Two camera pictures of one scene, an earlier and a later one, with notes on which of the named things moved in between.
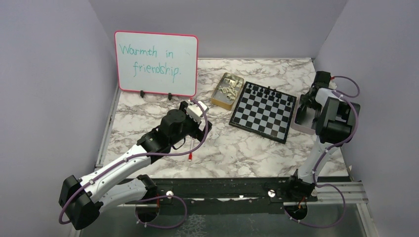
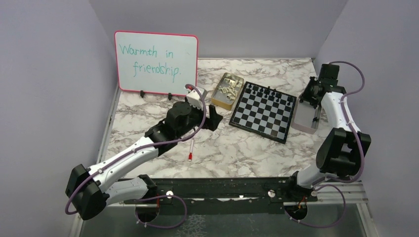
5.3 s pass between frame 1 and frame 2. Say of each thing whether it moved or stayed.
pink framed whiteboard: stayed
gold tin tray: stayed
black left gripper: moved
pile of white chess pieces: stayed
